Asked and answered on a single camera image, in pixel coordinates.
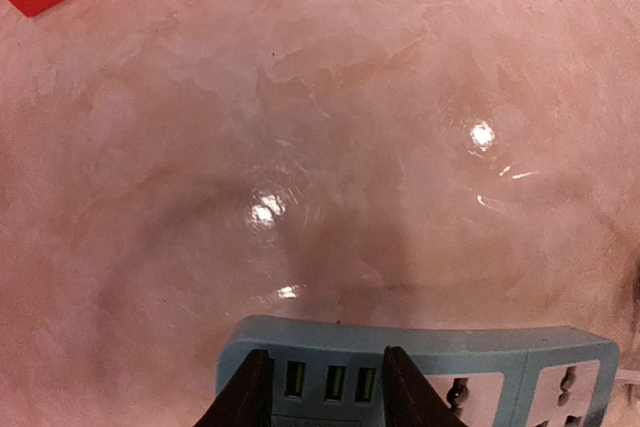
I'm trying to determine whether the teal power strip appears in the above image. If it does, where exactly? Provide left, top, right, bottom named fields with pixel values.
left=216, top=316, right=620, bottom=426

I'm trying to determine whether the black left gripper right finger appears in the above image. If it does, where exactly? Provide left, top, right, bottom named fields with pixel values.
left=382, top=346, right=463, bottom=427

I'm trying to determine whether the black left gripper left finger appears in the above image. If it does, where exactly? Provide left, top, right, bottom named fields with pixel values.
left=194, top=349, right=273, bottom=427

